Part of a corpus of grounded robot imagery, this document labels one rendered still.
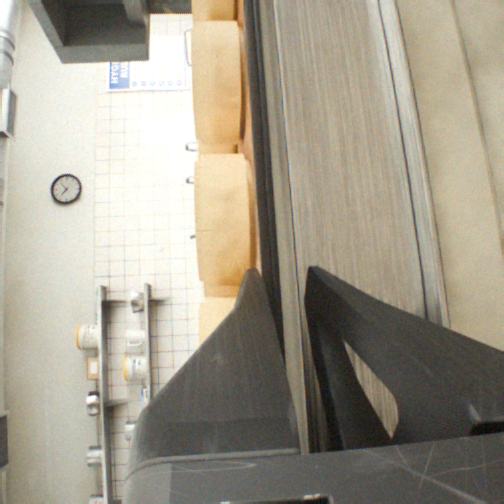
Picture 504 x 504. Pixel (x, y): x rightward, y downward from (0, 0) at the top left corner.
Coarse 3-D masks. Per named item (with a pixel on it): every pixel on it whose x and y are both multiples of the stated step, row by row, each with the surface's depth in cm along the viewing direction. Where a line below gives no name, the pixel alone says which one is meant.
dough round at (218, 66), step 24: (216, 24) 16; (192, 48) 15; (216, 48) 15; (240, 48) 15; (192, 72) 15; (216, 72) 15; (240, 72) 15; (216, 96) 15; (240, 96) 15; (216, 120) 16; (240, 120) 16; (216, 144) 18
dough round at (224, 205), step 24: (216, 168) 14; (240, 168) 14; (216, 192) 14; (240, 192) 14; (216, 216) 14; (240, 216) 14; (216, 240) 14; (240, 240) 14; (216, 264) 14; (240, 264) 14
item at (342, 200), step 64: (320, 0) 18; (320, 64) 17; (384, 64) 17; (320, 128) 16; (384, 128) 17; (320, 192) 16; (384, 192) 16; (320, 256) 15; (384, 256) 15; (320, 448) 14
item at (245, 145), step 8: (240, 0) 16; (240, 8) 16; (240, 16) 17; (240, 24) 17; (248, 88) 15; (248, 96) 15; (248, 104) 15; (248, 112) 15; (248, 120) 15; (248, 128) 15; (248, 136) 15; (240, 144) 19; (248, 144) 15; (240, 152) 20; (248, 152) 15; (256, 216) 14; (256, 224) 14; (256, 232) 14; (256, 240) 14; (256, 248) 14; (256, 256) 14; (256, 264) 14
